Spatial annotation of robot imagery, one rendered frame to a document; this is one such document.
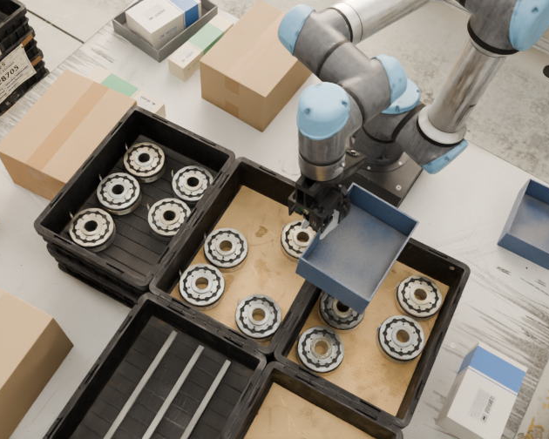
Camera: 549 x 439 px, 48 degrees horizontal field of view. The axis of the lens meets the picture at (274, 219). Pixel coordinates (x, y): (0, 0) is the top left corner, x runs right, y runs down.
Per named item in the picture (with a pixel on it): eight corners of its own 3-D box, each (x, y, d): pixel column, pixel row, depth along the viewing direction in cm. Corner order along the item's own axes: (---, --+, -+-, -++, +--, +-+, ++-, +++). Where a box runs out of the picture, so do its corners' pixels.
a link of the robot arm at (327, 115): (365, 96, 87) (321, 127, 84) (361, 145, 96) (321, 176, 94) (327, 68, 91) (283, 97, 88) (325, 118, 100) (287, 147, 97)
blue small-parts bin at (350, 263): (346, 199, 127) (353, 181, 121) (410, 237, 124) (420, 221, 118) (294, 272, 118) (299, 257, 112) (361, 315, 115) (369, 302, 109)
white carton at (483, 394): (466, 352, 152) (479, 341, 144) (511, 377, 149) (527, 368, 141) (434, 423, 143) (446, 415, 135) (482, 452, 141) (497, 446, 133)
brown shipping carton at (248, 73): (256, 38, 197) (259, -2, 183) (315, 70, 192) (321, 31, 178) (200, 97, 184) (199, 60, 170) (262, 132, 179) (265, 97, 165)
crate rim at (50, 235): (134, 109, 155) (133, 103, 153) (238, 159, 150) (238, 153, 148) (32, 231, 137) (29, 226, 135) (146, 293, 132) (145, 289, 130)
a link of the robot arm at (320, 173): (315, 123, 100) (358, 144, 97) (315, 141, 103) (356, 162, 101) (288, 153, 96) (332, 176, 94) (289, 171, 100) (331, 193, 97)
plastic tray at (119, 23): (173, -13, 205) (172, -25, 201) (218, 17, 200) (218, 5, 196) (113, 30, 194) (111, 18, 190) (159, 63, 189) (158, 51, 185)
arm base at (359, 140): (373, 110, 172) (381, 88, 163) (415, 143, 168) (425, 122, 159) (337, 142, 167) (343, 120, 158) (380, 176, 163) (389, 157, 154)
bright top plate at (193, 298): (193, 257, 142) (193, 256, 141) (232, 275, 140) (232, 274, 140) (171, 293, 137) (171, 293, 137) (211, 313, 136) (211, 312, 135)
